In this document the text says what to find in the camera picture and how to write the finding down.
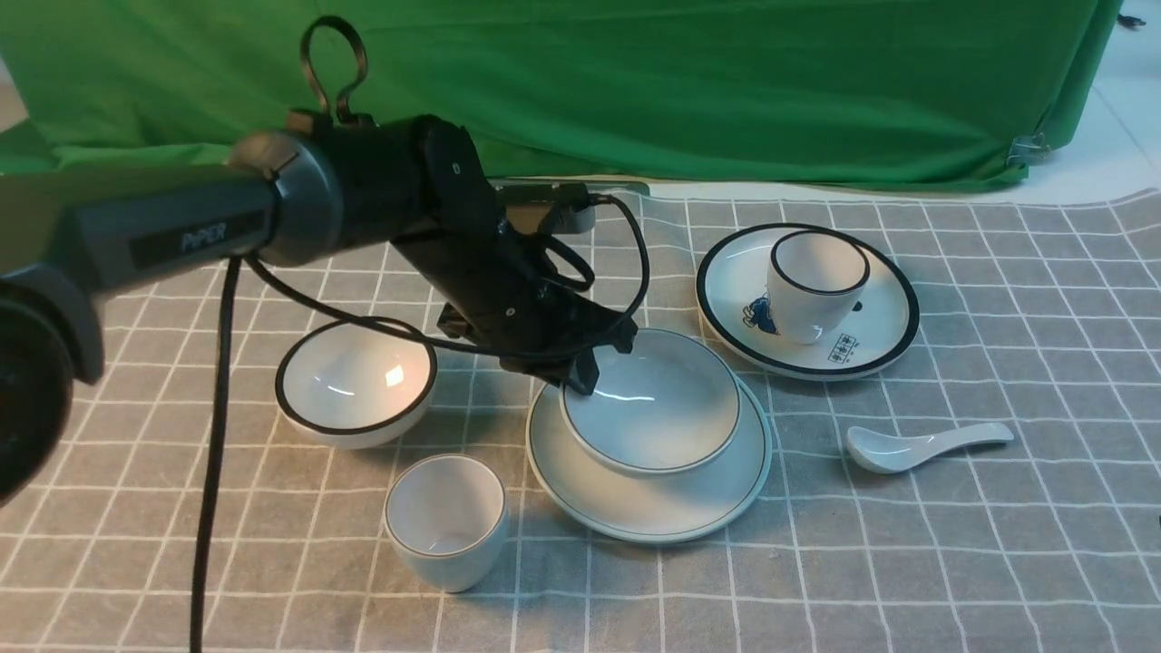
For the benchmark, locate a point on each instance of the white black-rimmed cup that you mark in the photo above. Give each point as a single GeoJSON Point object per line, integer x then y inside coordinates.
{"type": "Point", "coordinates": [814, 280]}

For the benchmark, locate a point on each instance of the white black-rimmed bowl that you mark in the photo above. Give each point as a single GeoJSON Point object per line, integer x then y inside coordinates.
{"type": "Point", "coordinates": [353, 388]}

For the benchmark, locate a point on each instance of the plain white spoon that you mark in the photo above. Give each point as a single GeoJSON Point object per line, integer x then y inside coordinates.
{"type": "Point", "coordinates": [892, 454]}

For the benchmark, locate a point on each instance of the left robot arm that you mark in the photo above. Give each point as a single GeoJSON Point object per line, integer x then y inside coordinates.
{"type": "Point", "coordinates": [286, 198]}

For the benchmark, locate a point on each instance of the white black-rimmed plate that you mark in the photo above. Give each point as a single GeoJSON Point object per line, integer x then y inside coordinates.
{"type": "Point", "coordinates": [732, 297]}

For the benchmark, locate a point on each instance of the metal clip on backdrop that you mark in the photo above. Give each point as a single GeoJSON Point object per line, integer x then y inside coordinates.
{"type": "Point", "coordinates": [1029, 150]}

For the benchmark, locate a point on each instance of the green backdrop cloth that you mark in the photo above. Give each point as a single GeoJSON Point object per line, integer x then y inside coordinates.
{"type": "Point", "coordinates": [884, 95]}

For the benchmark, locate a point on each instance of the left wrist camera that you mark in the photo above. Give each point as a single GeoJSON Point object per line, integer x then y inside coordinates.
{"type": "Point", "coordinates": [550, 207]}

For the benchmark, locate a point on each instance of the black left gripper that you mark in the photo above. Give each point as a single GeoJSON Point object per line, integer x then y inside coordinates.
{"type": "Point", "coordinates": [521, 297]}

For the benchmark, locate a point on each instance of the white thin-rimmed cup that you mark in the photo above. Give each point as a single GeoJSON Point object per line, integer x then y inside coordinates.
{"type": "Point", "coordinates": [447, 519]}

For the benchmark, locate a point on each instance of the white thin-rimmed bowl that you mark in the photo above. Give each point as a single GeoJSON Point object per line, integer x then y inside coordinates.
{"type": "Point", "coordinates": [669, 406]}

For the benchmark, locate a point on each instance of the grey checked tablecloth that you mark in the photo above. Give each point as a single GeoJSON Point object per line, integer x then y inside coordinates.
{"type": "Point", "coordinates": [1043, 318]}

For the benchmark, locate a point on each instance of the white thin-rimmed plate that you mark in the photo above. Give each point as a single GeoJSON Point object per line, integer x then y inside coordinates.
{"type": "Point", "coordinates": [648, 510]}

